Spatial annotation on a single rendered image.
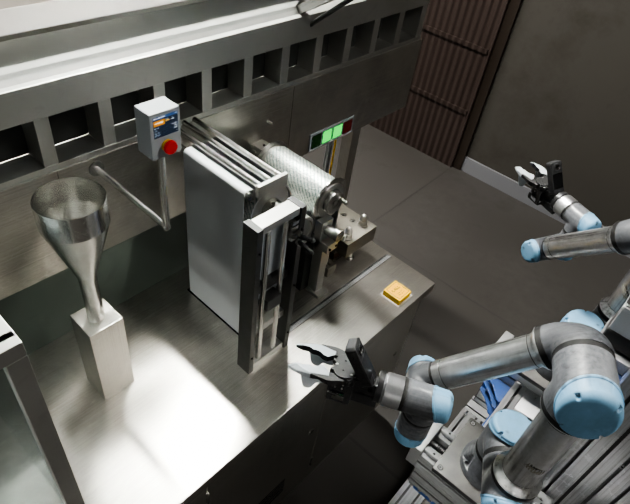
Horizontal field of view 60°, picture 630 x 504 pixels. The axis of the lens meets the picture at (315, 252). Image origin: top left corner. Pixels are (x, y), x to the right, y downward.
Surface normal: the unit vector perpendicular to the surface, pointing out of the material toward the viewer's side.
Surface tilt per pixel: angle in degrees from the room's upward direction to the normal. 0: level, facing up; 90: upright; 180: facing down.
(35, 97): 90
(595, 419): 82
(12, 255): 90
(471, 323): 0
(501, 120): 90
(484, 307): 0
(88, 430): 0
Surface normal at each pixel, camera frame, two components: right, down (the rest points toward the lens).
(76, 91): 0.73, 0.52
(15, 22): 0.68, 0.04
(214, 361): 0.12, -0.73
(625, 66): -0.65, 0.45
